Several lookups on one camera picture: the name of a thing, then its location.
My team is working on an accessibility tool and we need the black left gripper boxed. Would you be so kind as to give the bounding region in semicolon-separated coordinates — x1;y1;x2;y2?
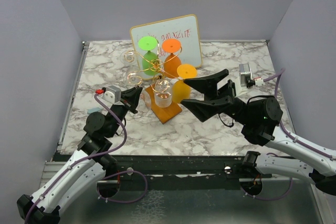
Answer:
107;86;143;137

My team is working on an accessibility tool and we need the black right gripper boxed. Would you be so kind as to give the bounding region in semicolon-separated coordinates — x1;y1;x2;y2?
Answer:
181;69;252;125

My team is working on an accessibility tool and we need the clear wine glass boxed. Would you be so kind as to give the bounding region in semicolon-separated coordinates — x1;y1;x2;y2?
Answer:
153;79;172;108
120;50;143;87
140;90;152;110

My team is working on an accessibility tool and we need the yellow plastic wine glass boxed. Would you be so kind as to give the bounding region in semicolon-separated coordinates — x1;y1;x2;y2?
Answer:
172;64;197;103

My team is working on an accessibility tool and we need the green plastic wine glass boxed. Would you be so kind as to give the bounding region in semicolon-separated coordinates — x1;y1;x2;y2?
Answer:
138;36;160;80

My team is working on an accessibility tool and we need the orange plastic wine glass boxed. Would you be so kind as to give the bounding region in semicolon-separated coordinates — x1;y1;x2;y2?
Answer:
162;38;182;79

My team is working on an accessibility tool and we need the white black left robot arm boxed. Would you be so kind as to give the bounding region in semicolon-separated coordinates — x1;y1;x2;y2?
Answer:
17;86;143;223

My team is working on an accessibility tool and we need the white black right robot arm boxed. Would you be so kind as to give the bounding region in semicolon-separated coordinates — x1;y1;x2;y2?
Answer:
181;69;335;195

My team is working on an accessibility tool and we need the wooden rack base board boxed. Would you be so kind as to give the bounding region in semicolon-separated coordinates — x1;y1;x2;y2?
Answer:
145;87;182;124

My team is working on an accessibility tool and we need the light blue eraser block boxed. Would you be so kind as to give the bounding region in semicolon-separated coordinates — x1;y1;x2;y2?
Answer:
87;107;102;114

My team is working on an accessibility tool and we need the yellow framed whiteboard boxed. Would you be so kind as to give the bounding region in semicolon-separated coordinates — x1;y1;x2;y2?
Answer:
130;14;202;68

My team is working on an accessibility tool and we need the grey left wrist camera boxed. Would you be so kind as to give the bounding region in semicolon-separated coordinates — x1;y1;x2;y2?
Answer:
102;85;122;104

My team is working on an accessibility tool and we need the gold wire wine glass rack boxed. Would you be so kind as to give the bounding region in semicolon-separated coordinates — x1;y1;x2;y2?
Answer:
120;36;183;86

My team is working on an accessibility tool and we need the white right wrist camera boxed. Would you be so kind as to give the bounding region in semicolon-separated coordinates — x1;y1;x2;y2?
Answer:
233;63;265;96

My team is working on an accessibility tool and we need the black mounting rail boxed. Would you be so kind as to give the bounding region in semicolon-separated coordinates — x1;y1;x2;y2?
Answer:
52;153;274;190

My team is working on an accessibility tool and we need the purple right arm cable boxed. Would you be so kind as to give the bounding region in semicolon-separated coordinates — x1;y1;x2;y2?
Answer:
262;68;336;161

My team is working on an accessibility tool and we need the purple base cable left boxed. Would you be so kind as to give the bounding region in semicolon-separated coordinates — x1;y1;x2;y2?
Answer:
96;170;148;204

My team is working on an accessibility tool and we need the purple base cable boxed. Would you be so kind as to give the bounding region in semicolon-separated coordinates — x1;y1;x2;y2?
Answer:
96;170;148;204
241;153;293;201

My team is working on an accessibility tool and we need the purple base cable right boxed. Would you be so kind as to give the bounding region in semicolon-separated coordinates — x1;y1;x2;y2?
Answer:
241;153;293;201

